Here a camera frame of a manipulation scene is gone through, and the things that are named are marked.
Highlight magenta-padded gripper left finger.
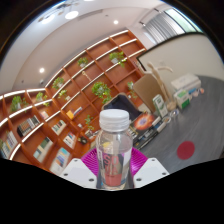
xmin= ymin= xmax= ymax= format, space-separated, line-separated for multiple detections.
xmin=59 ymin=148 xmax=101 ymax=189

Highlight stack of dark books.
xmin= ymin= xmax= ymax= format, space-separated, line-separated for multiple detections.
xmin=128 ymin=112 xmax=168 ymax=151

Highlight squat green and white box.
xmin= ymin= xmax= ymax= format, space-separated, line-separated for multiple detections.
xmin=173 ymin=89 xmax=191 ymax=110

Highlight stack of white boxes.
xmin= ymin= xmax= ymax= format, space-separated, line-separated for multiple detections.
xmin=170 ymin=73 xmax=203 ymax=101

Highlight flat round red coaster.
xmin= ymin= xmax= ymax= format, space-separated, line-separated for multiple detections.
xmin=176 ymin=140 xmax=196 ymax=161

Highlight grey curtain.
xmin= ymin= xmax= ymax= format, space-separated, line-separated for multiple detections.
xmin=143 ymin=9 xmax=186 ymax=41

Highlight orange wooden shelf unit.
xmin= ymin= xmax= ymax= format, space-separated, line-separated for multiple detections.
xmin=0 ymin=29 xmax=148 ymax=176

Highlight tall green and white carton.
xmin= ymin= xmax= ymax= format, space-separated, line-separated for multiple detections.
xmin=152 ymin=94 xmax=169 ymax=118

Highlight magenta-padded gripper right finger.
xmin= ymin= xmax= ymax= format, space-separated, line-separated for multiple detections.
xmin=131 ymin=148 xmax=170 ymax=189

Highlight clear plastic bottle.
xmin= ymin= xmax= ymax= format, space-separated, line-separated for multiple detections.
xmin=95 ymin=109 xmax=134 ymax=191

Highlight round ceiling lights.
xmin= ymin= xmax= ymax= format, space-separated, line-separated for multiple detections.
xmin=38 ymin=9 xmax=120 ymax=75

